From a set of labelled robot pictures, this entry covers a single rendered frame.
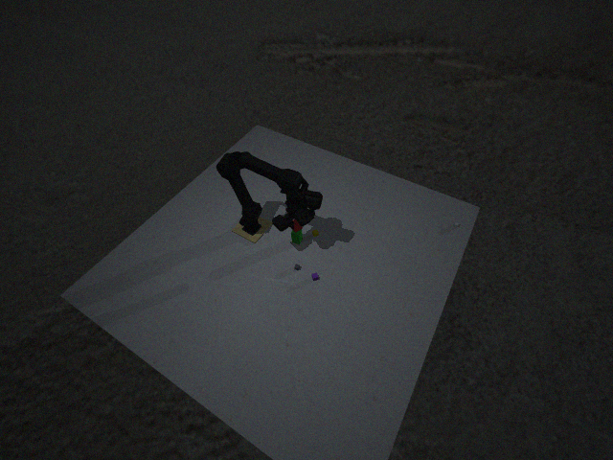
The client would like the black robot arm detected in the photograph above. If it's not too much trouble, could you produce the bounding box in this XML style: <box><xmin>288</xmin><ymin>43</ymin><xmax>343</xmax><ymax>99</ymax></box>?
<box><xmin>216</xmin><ymin>151</ymin><xmax>323</xmax><ymax>236</ymax></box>

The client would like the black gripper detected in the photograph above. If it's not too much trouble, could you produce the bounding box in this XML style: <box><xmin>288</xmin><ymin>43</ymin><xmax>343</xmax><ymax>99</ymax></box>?
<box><xmin>272</xmin><ymin>201</ymin><xmax>302</xmax><ymax>232</ymax></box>

